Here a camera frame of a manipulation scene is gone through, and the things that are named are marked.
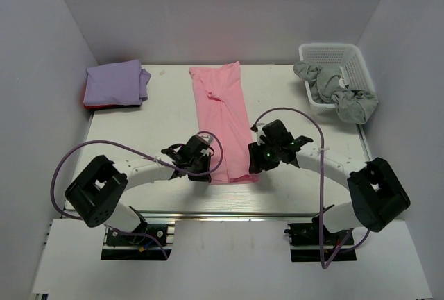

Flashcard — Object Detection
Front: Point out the aluminium table rail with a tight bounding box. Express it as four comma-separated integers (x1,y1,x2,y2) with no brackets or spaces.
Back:
60,103,393,223

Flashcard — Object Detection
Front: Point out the white plastic basket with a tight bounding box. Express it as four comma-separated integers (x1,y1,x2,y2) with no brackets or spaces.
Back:
299,43,376,114

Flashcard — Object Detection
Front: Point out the pink t shirt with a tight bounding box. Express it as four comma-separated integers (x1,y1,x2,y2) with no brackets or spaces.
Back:
189,62,259,185

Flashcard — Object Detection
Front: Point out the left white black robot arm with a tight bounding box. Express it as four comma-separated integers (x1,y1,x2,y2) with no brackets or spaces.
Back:
65,134,214,234

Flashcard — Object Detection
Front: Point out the grey crumpled t shirt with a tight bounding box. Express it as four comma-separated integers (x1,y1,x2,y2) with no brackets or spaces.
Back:
293,61,379,124

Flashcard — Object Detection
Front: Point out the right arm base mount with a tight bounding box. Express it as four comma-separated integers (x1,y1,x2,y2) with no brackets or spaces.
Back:
284,223,357,263

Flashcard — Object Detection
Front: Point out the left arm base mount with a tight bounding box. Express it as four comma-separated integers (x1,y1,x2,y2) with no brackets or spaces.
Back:
101,219,175,261

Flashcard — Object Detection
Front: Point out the folded purple t shirt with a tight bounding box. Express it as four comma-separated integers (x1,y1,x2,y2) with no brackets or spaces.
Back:
85,60,151,105

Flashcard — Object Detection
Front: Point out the folded red t shirt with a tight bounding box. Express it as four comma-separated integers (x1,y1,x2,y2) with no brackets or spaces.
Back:
83,90,141,110

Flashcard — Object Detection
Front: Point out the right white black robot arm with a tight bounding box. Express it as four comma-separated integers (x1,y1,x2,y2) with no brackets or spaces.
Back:
248,119,411,233

